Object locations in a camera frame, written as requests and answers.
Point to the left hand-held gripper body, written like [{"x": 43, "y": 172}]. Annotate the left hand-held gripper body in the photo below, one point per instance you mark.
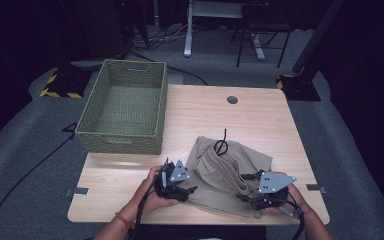
[{"x": 176, "y": 175}]

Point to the white desk frame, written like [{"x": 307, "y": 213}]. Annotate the white desk frame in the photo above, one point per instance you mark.
[{"x": 188, "y": 33}]

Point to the person's right hand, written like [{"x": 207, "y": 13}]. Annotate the person's right hand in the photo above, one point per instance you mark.
[{"x": 295, "y": 200}]

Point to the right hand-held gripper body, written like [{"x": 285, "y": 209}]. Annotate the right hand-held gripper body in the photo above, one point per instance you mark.
[{"x": 273, "y": 181}]

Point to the person's left hand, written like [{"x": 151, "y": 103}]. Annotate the person's left hand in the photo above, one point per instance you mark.
[{"x": 153, "y": 203}]

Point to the yellow black striped stand base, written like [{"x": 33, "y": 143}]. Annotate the yellow black striped stand base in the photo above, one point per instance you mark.
[
  {"x": 65, "y": 86},
  {"x": 300, "y": 90}
]

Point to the green woven basket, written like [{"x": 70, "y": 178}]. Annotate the green woven basket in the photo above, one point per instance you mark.
[{"x": 126, "y": 106}]

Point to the dark box-shaped equipment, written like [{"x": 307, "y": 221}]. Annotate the dark box-shaped equipment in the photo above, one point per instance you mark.
[{"x": 103, "y": 30}]

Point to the black chair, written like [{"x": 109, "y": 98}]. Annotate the black chair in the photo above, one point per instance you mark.
[{"x": 266, "y": 26}]

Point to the grey metal table bracket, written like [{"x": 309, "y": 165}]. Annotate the grey metal table bracket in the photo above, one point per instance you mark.
[
  {"x": 80, "y": 191},
  {"x": 316, "y": 188}
]

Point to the dark slanted post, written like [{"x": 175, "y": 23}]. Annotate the dark slanted post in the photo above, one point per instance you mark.
[{"x": 316, "y": 36}]

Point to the grey round table grommet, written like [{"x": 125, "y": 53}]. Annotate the grey round table grommet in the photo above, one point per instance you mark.
[{"x": 232, "y": 99}]

